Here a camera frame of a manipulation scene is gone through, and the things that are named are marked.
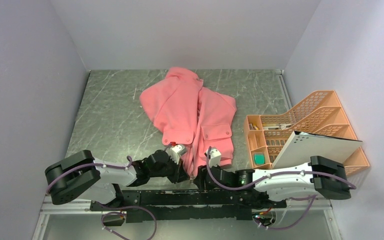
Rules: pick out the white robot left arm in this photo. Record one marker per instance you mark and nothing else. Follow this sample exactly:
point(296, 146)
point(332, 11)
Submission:
point(82, 176)

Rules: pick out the orange plastic desk organizer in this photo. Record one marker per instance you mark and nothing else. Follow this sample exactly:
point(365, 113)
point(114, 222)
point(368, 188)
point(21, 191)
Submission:
point(319, 113)

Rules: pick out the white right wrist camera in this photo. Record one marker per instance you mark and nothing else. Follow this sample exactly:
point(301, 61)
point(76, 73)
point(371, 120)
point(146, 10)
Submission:
point(213, 157)

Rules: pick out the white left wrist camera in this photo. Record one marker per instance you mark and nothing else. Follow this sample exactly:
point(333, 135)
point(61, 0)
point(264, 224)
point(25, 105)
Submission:
point(176, 152)

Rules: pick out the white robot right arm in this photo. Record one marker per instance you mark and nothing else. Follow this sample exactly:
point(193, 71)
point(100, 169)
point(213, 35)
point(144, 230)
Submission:
point(320, 177)

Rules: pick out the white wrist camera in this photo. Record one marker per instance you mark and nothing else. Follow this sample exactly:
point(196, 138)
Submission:
point(176, 152)
point(213, 157)

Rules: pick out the pink zip-up jacket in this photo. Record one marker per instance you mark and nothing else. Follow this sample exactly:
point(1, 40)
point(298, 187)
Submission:
point(190, 114)

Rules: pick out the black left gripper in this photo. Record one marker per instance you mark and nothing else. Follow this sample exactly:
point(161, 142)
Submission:
point(179, 174)

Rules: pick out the white folder in organizer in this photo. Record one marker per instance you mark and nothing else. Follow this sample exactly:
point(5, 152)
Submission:
point(301, 146)

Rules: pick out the green eraser in organizer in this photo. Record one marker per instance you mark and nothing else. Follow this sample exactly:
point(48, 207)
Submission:
point(259, 158)

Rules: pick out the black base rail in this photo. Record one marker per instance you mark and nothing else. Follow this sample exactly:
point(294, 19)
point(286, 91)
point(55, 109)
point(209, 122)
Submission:
point(165, 205)

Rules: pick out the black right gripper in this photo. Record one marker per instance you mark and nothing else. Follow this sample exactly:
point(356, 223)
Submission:
point(199, 180)

